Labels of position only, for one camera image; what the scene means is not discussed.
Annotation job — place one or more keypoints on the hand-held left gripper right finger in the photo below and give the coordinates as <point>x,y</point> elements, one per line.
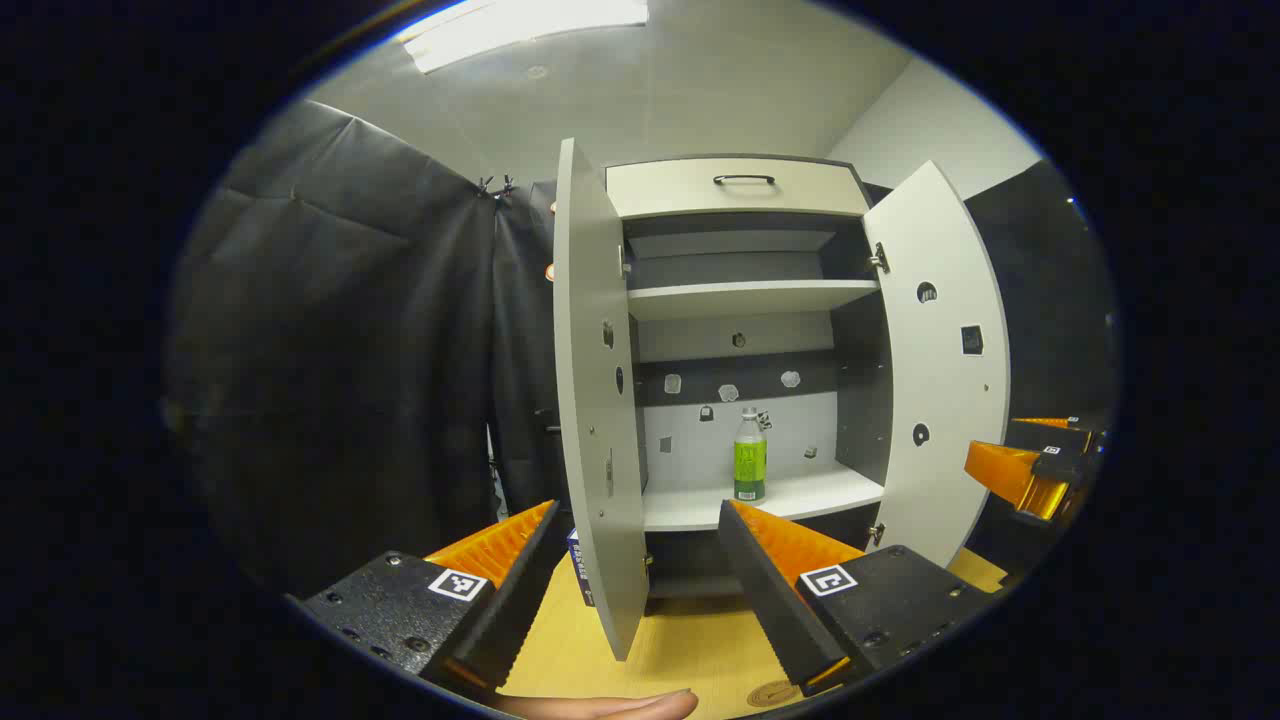
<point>765,590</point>

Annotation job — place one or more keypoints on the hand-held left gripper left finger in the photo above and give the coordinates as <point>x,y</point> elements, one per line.
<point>515,600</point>

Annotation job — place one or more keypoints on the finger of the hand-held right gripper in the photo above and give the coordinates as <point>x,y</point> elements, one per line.
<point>1000,468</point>
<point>1050,421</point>

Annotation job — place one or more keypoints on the white cabinet door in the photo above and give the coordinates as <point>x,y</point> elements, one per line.
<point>595,400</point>
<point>940,380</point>

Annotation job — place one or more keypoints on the green label plastic bottle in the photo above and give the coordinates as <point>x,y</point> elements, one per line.
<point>750,465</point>

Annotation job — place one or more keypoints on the white cabinet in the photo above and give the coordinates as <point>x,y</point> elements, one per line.
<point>740,250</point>

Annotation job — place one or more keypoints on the white cabinet shelf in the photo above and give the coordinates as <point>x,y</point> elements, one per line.
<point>700,508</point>
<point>740,298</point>

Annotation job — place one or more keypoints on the metal door hinge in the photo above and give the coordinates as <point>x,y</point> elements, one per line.
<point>622,262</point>
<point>878,258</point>
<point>876,533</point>

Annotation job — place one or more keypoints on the white cabinet drawer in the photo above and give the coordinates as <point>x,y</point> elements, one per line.
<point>660,190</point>

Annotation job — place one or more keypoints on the dark blue box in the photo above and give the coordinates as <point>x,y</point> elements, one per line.
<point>582,570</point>

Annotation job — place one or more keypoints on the ceiling light panel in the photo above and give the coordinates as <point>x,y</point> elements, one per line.
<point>520,25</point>

